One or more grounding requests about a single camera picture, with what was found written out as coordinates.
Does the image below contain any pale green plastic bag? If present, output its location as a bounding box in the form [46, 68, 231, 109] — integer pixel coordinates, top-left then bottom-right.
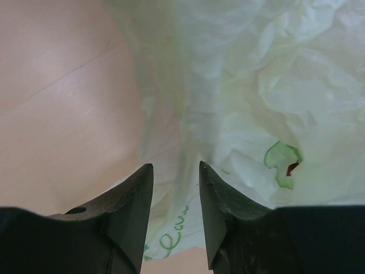
[108, 1, 364, 261]

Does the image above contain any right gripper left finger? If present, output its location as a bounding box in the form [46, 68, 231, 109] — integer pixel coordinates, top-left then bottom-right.
[1, 164, 153, 273]

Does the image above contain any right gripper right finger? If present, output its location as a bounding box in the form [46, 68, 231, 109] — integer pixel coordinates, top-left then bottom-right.
[199, 162, 364, 273]

